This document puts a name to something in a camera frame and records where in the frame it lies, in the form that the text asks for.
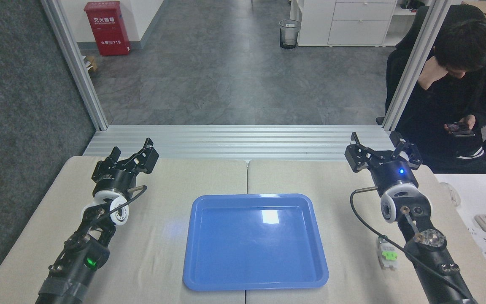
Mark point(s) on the small cardboard scrap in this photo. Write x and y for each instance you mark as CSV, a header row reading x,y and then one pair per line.
x,y
90,63

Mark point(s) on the person's left hand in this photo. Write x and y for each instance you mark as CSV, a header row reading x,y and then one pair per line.
x,y
467,121

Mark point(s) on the silver aluminium post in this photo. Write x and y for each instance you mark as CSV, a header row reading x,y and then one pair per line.
x,y
418,63
76,67

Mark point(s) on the white green switch part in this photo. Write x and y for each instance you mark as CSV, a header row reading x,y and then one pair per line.
x,y
387,254

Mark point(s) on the grey mesh trash bin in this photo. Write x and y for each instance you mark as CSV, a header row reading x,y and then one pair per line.
x,y
289,33

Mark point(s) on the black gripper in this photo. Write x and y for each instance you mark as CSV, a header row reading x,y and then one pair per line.
x,y
114,177
395,175

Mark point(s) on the white drawer cabinet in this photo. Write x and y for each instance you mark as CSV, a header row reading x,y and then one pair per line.
x,y
352,23

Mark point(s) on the person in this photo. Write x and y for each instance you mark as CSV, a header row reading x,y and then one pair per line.
x,y
454,101

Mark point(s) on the person's right hand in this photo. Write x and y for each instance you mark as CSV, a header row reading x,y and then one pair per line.
x,y
430,74

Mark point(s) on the white computer mouse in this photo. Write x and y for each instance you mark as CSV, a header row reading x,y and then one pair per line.
x,y
452,194

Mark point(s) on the blue plastic tray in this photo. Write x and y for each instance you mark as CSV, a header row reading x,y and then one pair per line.
x,y
253,249

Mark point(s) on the dark smartphone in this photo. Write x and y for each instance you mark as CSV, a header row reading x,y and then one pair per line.
x,y
458,128

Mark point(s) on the red fire extinguisher box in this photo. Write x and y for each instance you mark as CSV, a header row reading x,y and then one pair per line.
x,y
107,29

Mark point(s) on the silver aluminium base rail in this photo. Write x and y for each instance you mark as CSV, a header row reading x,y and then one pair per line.
x,y
243,141

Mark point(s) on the white power strip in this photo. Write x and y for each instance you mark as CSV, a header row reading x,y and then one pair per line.
x,y
485,247

